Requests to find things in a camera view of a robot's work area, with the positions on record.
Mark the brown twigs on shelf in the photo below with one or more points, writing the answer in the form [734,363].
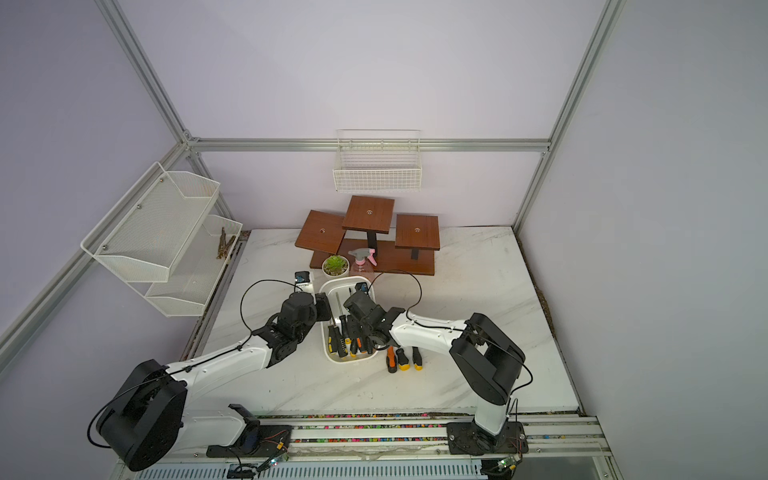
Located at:
[226,241]

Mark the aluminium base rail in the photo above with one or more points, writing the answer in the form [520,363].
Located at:
[407,446]

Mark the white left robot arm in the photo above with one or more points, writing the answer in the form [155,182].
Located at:
[152,413]

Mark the orange black screwdriver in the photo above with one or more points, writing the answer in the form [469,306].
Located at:
[391,361]

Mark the aluminium frame post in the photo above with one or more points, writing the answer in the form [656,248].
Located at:
[606,23]

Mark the white wire wall basket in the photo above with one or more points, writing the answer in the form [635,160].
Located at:
[372,161]

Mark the white mesh upper shelf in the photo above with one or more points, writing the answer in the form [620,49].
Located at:
[144,237]

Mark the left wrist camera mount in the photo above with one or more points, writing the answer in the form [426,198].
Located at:
[304,281]

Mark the black yellow stubby screwdriver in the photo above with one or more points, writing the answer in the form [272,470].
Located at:
[402,360]

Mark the white storage box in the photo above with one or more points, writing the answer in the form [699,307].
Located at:
[338,291]

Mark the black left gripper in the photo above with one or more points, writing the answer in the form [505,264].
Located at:
[321,303]

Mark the potted green succulent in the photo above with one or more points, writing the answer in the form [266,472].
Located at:
[335,266]

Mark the white mesh shelf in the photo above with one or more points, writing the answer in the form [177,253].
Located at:
[144,237]
[192,283]

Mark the small black screwdriver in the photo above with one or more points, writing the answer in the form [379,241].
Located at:
[417,358]

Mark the white mesh lower shelf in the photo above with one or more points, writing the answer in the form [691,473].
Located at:
[192,283]

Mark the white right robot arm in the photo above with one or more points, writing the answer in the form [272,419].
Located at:
[488,360]

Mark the brown wooden tiered stand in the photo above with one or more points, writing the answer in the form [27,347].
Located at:
[400,242]

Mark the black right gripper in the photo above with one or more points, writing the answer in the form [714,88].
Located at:
[354,324]

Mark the pink spray bottle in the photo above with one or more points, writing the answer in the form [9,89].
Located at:
[363,263]

